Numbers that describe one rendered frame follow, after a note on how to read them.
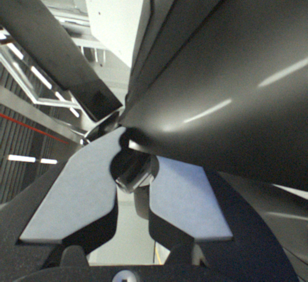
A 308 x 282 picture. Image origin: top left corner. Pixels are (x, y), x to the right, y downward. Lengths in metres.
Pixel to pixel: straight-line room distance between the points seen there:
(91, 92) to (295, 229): 0.32
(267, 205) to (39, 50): 0.36
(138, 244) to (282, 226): 7.45
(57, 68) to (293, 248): 0.37
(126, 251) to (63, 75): 7.52
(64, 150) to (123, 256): 7.55
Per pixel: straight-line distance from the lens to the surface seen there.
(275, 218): 0.27
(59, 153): 13.11
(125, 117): 0.16
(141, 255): 7.80
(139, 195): 0.46
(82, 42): 0.96
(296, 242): 0.28
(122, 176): 0.27
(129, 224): 7.47
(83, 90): 0.33
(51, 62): 0.33
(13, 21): 0.34
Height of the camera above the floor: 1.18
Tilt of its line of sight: 6 degrees down
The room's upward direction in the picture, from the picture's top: 84 degrees counter-clockwise
